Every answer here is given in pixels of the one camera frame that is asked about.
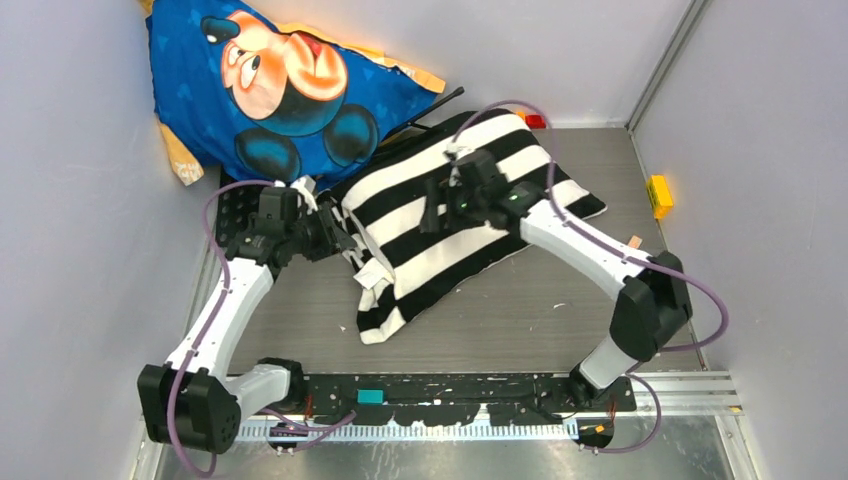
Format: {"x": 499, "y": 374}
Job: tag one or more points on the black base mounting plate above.
{"x": 508, "y": 399}

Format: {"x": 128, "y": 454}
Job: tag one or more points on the pink wooden block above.
{"x": 635, "y": 242}

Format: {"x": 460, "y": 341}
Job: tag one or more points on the yellow toy block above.
{"x": 660, "y": 196}

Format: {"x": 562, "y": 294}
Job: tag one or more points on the black perforated tray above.
{"x": 236, "y": 204}

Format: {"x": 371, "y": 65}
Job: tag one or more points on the black folded tripod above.
{"x": 414, "y": 121}

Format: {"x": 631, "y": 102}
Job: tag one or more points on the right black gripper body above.
{"x": 464, "y": 205}

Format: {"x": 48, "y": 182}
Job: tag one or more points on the blue cartoon mouse pillow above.
{"x": 270, "y": 101}

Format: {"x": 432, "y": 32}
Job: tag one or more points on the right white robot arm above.
{"x": 652, "y": 300}

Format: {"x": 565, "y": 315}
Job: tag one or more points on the teal small block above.
{"x": 370, "y": 396}

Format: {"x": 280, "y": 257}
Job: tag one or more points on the aluminium frame rail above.
{"x": 667, "y": 394}

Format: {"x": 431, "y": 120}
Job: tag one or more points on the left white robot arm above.
{"x": 218, "y": 331}

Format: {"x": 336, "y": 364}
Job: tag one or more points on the red toy block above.
{"x": 535, "y": 121}

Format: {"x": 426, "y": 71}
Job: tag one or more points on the black white striped pillowcase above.
{"x": 417, "y": 238}

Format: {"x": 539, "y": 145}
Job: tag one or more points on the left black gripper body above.
{"x": 310, "y": 237}

